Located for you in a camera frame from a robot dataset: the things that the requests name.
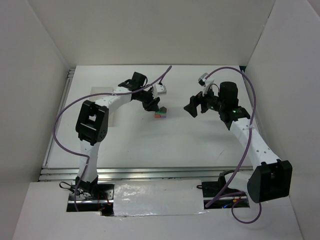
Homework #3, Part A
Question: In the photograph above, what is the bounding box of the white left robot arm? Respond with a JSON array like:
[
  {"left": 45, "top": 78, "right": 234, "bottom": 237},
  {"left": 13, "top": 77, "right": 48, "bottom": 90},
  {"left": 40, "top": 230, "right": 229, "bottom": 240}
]
[{"left": 75, "top": 83, "right": 167, "bottom": 198}]

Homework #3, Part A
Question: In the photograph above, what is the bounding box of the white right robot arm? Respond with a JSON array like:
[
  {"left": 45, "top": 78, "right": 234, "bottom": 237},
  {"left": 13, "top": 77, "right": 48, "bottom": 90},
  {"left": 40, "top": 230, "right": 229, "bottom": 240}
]
[{"left": 184, "top": 79, "right": 293, "bottom": 203}]

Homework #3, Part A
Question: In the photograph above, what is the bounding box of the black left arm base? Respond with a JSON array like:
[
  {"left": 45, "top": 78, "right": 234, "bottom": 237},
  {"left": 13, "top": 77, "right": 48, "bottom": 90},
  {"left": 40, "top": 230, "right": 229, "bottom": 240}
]
[{"left": 59, "top": 181, "right": 115, "bottom": 204}]

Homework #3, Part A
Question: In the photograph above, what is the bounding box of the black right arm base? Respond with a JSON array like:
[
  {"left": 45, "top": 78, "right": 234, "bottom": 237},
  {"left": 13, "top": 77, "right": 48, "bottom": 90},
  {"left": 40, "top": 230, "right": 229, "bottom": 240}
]
[{"left": 196, "top": 179, "right": 247, "bottom": 202}]

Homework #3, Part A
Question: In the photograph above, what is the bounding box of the silver foil sheet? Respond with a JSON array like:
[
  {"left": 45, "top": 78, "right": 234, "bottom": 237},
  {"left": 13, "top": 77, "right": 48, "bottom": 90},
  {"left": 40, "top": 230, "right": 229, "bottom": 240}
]
[{"left": 113, "top": 179, "right": 205, "bottom": 217}]

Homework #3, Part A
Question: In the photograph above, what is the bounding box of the aluminium front rail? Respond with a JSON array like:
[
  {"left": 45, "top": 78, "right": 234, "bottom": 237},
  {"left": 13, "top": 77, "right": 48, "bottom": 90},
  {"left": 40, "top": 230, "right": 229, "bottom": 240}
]
[{"left": 38, "top": 166, "right": 236, "bottom": 182}]

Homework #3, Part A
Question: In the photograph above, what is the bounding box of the aluminium left rail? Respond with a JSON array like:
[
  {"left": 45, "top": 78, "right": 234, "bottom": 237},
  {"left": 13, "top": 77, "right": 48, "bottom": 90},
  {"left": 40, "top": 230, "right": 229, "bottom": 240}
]
[{"left": 42, "top": 68, "right": 76, "bottom": 168}]

